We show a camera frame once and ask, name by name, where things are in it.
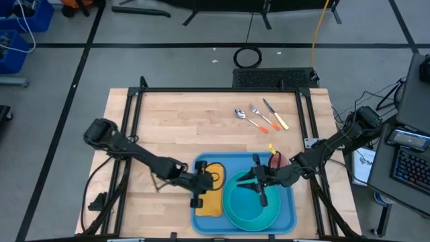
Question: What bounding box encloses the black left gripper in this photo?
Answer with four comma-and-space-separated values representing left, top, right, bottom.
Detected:
183, 160, 214, 209

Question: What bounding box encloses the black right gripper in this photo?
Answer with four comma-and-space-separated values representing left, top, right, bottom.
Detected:
235, 153, 298, 208

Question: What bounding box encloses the yellow cloth napkin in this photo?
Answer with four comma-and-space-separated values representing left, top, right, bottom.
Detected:
195, 162, 225, 218

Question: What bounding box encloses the pink cup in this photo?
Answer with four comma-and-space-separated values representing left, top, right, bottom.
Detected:
267, 151, 289, 171

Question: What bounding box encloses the blue bowl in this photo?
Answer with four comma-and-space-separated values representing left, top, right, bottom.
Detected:
232, 181, 269, 221

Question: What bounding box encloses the blue plastic tray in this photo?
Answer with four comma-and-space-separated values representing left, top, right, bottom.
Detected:
190, 151, 297, 235

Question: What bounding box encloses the teal round plate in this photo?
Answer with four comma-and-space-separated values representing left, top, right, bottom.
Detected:
222, 170, 282, 232

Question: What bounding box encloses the spoon with orange handle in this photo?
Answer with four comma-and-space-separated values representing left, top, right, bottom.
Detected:
234, 108, 269, 134

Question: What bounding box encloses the fork with orange handle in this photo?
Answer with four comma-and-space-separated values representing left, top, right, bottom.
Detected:
248, 103, 281, 132

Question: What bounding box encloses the knife with yellow handle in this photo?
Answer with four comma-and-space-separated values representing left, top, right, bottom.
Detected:
262, 97, 290, 131

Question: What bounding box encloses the black perforated box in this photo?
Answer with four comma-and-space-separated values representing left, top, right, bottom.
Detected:
232, 67, 320, 90

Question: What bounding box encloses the black table clamp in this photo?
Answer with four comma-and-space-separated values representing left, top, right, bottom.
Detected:
87, 191, 108, 212

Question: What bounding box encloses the white printed box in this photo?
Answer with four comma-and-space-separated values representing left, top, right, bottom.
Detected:
351, 147, 377, 186

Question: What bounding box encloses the blue and white tape roll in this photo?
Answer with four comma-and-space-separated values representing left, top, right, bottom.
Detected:
374, 191, 393, 206

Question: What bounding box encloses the phone with lit screen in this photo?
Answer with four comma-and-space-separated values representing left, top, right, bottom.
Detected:
386, 128, 430, 152

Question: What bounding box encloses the black backlit keyboard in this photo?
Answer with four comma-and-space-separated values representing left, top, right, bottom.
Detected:
389, 147, 430, 196

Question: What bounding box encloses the black partition screen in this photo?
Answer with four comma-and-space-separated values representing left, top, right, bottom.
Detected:
157, 0, 343, 30

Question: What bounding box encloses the grey equipment cart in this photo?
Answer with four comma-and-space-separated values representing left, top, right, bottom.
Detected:
368, 52, 430, 216

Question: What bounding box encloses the black bar on floor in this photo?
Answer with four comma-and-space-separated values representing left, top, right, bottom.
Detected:
111, 5, 171, 18

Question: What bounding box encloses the grey metal bar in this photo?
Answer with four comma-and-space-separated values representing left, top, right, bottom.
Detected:
0, 76, 30, 88

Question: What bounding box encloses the small blue storage bin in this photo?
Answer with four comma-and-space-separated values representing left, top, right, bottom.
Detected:
0, 30, 32, 75

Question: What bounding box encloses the orange and black object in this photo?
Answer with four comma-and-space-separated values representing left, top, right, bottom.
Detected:
60, 0, 98, 17

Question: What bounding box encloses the large blue storage bin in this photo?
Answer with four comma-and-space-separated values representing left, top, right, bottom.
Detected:
0, 0, 54, 34

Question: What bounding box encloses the black metal table frame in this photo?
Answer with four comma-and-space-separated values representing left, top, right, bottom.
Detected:
80, 75, 363, 241

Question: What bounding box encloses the black left arm base cable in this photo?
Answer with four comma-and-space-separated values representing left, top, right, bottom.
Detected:
80, 156, 114, 233

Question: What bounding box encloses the coiled black cable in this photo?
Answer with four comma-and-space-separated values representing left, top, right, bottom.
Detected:
233, 46, 263, 69

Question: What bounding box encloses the yellow cable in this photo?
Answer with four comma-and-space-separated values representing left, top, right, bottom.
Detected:
308, 0, 332, 68

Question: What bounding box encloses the thin black cable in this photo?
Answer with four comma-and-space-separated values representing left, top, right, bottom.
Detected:
246, 11, 255, 44

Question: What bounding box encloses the white cable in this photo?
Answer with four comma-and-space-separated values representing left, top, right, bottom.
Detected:
0, 0, 37, 54

